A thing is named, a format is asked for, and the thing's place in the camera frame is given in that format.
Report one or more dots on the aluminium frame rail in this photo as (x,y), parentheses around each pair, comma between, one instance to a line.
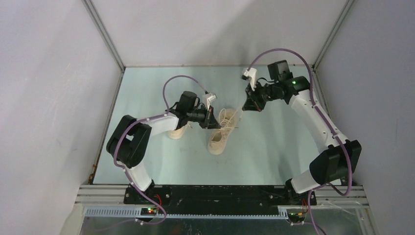
(107,200)

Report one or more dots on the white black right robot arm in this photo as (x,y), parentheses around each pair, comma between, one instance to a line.
(338,156)

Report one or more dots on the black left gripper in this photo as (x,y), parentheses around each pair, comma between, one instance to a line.
(209,122)

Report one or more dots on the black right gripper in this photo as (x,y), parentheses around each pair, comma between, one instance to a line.
(252,103)

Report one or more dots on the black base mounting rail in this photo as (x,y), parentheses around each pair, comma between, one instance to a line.
(219,200)

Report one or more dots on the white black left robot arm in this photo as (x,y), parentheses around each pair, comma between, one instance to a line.
(128,143)

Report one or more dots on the beige sneaker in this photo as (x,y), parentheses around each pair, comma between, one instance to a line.
(177,134)
(228,120)

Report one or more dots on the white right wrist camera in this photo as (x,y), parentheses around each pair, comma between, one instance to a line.
(250,74)

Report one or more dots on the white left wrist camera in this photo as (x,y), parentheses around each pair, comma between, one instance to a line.
(208,99)

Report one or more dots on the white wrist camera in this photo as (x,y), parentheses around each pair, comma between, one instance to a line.
(208,99)
(250,74)

